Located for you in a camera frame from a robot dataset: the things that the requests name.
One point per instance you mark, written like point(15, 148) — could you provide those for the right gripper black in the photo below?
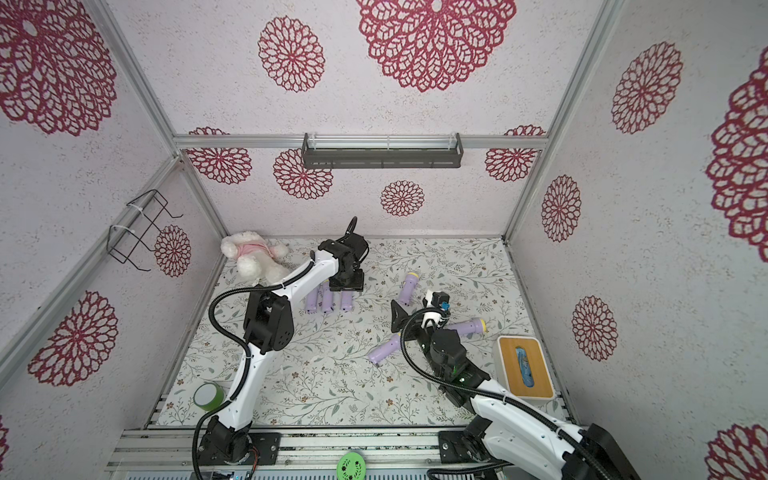
point(417, 324)

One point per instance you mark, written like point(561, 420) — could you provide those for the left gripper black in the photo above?
point(359, 286)

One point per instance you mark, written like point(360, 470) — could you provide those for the purple flashlight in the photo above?
point(346, 301)
point(311, 301)
point(327, 301)
point(409, 284)
point(380, 353)

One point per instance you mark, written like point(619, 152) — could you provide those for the purple flashlight by right arm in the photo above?
point(474, 326)

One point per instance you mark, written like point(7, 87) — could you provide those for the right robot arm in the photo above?
point(506, 431)

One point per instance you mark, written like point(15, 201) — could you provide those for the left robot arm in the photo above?
point(223, 434)

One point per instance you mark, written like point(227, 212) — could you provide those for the white plush toy pink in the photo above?
point(257, 260)

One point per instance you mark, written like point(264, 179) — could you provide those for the green round disc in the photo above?
point(351, 466)

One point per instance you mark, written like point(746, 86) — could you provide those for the green tape roll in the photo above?
point(209, 396)

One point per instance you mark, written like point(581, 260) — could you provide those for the black wall shelf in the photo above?
point(358, 152)

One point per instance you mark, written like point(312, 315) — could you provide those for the black wire wall rack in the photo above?
point(123, 240)

